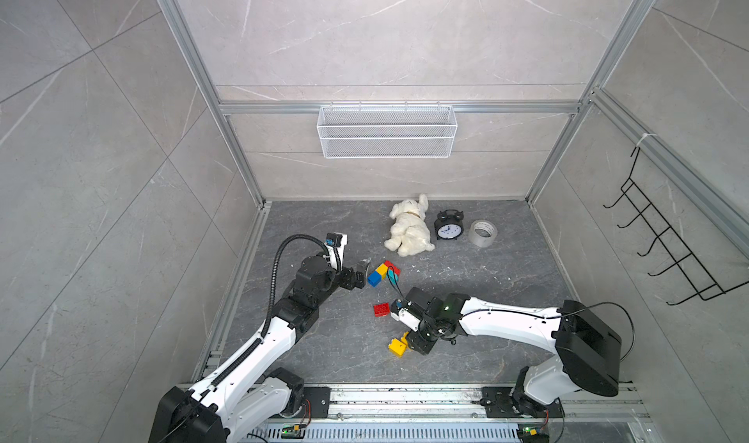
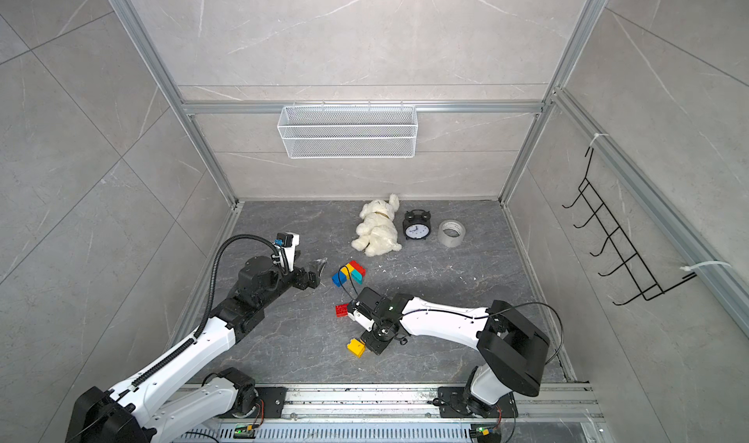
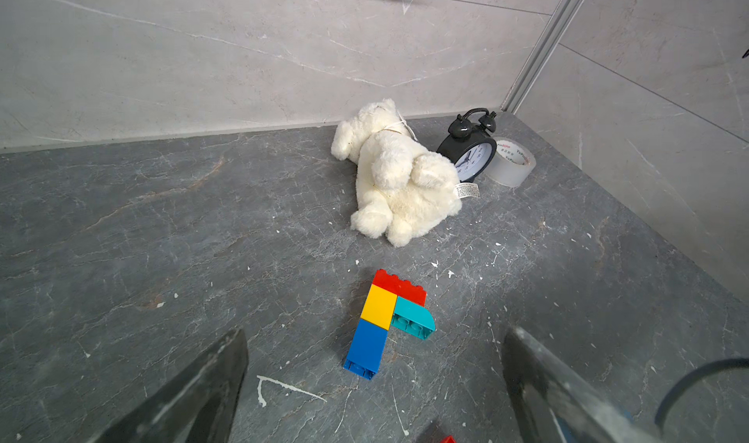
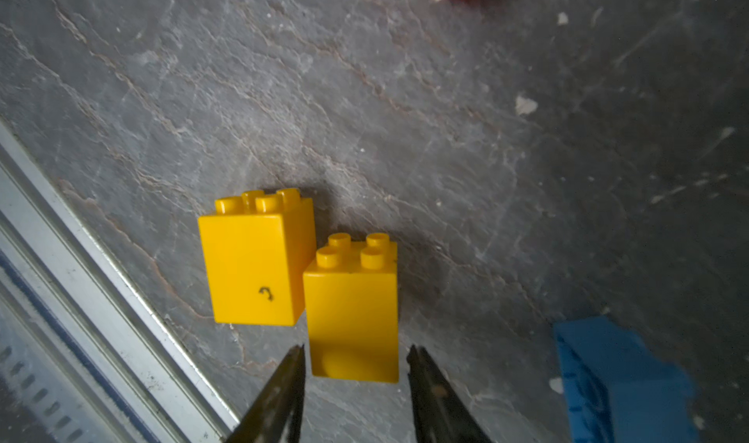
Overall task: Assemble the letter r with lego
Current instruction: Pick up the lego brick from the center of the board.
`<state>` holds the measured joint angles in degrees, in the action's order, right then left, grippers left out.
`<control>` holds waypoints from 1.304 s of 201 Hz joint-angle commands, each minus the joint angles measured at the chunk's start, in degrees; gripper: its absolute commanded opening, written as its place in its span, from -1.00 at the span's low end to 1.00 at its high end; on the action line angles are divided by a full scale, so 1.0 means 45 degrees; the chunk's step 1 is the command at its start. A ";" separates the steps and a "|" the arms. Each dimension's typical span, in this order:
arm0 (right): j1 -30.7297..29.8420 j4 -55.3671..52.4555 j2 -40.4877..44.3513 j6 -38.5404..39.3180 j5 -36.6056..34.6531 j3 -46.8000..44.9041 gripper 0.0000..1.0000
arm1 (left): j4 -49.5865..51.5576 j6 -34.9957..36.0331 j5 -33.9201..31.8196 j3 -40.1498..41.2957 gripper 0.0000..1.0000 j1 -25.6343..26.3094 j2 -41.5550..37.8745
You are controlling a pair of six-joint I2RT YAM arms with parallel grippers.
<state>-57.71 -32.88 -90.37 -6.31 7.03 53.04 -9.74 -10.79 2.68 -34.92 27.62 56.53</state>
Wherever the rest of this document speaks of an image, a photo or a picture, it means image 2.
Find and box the yellow lego brick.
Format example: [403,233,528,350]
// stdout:
[341,265,354,278]
[347,339,367,358]

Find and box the small blue lego brick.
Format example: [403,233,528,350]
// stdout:
[332,271,347,287]

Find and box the long red lego brick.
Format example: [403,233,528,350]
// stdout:
[349,261,366,277]

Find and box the teal lego brick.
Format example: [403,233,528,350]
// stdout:
[350,271,363,284]

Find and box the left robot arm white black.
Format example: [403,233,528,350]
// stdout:
[66,257,327,442]

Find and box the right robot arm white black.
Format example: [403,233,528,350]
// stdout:
[346,288,550,418]

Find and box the small red lego brick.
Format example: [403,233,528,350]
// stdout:
[335,304,348,317]

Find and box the white plush dog toy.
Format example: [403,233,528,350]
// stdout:
[351,194,402,257]

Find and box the black alarm clock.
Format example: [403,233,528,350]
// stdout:
[402,209,431,240]

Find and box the grey tape roll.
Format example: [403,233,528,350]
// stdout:
[437,220,466,248]

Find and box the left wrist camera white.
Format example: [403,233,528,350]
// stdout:
[275,232,300,272]

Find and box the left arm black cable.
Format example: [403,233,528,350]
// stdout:
[192,234,282,339]

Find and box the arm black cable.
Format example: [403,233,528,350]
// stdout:
[408,301,565,365]
[192,234,282,339]

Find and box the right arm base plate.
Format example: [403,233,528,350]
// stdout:
[431,386,518,419]

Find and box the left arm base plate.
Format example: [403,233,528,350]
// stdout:
[229,386,288,419]

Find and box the white wire mesh basket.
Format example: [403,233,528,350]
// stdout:
[277,105,419,159]

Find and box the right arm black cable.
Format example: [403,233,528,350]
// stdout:
[408,301,565,365]

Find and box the aluminium mounting rail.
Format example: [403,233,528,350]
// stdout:
[116,383,604,423]

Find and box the black wire hook rack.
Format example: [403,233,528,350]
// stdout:
[562,148,698,306]

